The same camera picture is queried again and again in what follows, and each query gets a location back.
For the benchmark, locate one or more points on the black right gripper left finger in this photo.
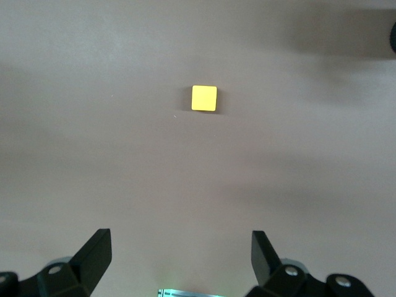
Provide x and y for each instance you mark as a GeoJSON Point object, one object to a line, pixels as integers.
{"type": "Point", "coordinates": [91, 261]}

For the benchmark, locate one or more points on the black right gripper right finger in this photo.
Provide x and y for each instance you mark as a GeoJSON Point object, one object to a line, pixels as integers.
{"type": "Point", "coordinates": [263, 258]}

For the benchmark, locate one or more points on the yellow block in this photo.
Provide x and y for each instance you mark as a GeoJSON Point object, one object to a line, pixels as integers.
{"type": "Point", "coordinates": [204, 98]}

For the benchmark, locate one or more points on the black ribbed cylinder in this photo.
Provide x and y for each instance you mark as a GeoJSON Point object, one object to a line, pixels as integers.
{"type": "Point", "coordinates": [392, 37]}

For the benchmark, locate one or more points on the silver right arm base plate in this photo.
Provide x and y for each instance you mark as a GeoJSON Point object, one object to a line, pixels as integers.
{"type": "Point", "coordinates": [191, 293]}

